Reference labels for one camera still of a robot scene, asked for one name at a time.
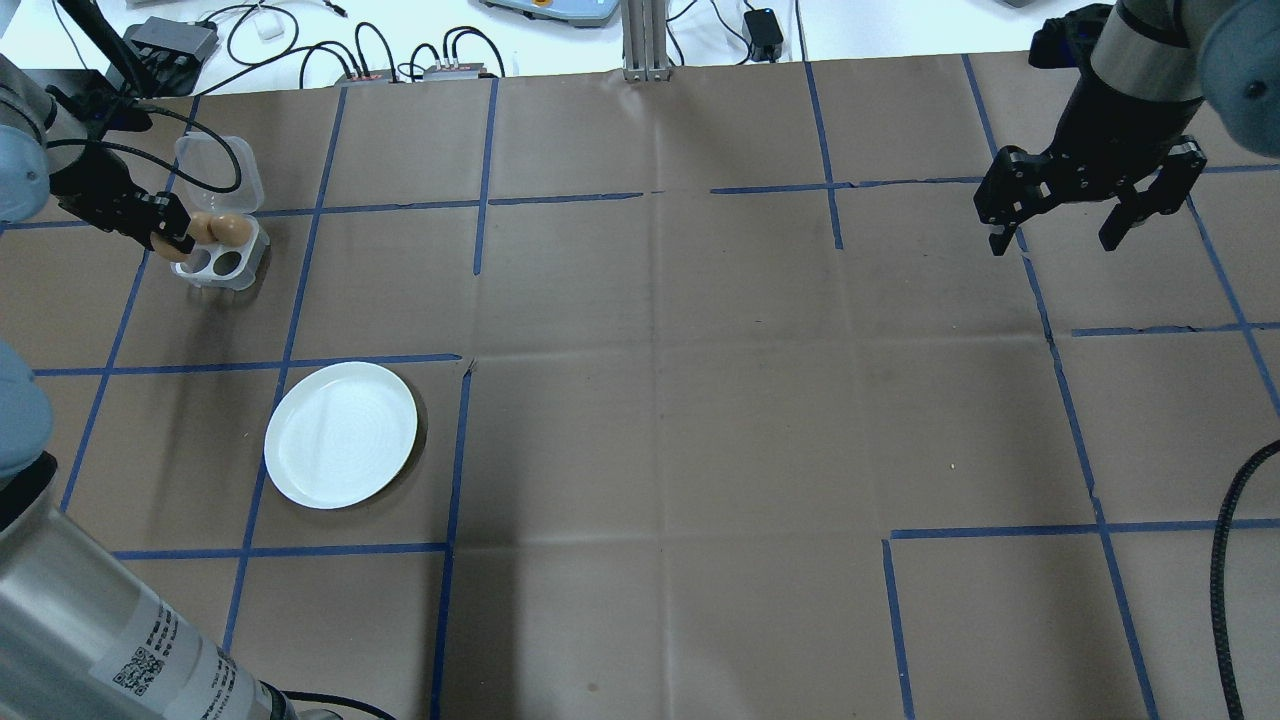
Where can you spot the clear plastic egg tray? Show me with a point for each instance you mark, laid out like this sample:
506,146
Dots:
211,262

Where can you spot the white round plate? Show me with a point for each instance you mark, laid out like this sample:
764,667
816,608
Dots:
340,440

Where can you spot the grey docking box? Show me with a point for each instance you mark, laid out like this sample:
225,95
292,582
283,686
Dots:
170,38

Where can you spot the small white adapter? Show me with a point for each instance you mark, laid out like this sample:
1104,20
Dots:
270,27

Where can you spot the black power adapter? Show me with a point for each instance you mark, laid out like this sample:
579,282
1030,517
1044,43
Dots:
765,30

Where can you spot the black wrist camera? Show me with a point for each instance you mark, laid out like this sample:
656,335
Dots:
1065,40
100,112

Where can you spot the aluminium profile post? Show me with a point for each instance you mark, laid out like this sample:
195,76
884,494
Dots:
645,50

